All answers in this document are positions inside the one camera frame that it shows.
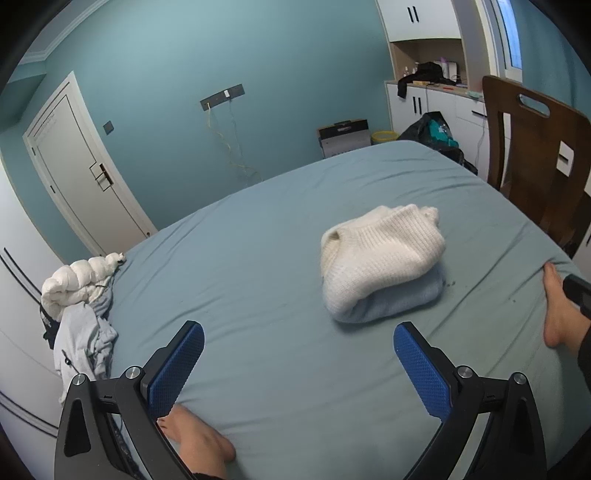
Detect yellow bin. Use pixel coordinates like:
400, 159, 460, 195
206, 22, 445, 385
370, 130, 399, 144

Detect black white cardboard box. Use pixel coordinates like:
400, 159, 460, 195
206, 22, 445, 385
317, 119, 372, 159

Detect light blue bed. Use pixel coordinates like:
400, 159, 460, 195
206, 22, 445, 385
109, 142, 590, 479

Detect white duvet pile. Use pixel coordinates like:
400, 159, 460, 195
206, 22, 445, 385
41, 252, 126, 321

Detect window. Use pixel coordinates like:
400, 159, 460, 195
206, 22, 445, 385
490, 0, 523, 82

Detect white cabinet with shelf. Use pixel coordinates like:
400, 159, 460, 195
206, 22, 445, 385
377, 0, 491, 179

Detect grey white clothes pile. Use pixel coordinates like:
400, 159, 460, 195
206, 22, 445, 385
53, 278, 118, 405

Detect white door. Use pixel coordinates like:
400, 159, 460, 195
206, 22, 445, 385
23, 73, 157, 255

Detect black clothes on counter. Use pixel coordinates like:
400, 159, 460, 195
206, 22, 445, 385
397, 62, 461, 99

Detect grey wall switch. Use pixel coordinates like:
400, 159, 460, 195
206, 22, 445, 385
103, 121, 114, 135

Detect brown wooden chair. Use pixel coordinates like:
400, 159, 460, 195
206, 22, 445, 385
482, 75, 590, 247

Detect person's left bare foot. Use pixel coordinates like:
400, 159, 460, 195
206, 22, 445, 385
157, 404, 236, 479

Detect white knit sweater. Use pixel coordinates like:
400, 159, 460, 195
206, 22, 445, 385
321, 204, 446, 324

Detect hanging yellow cable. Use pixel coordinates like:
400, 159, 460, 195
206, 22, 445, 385
204, 103, 264, 186

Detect person's right bare foot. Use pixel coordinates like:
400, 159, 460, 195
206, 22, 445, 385
543, 262, 590, 355

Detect person's bare foot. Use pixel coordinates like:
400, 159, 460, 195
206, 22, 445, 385
543, 262, 590, 355
157, 404, 236, 479

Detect black teal bag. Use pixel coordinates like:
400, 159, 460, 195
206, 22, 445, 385
398, 111, 478, 175

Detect wall socket strip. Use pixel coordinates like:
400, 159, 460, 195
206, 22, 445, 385
200, 84, 245, 111

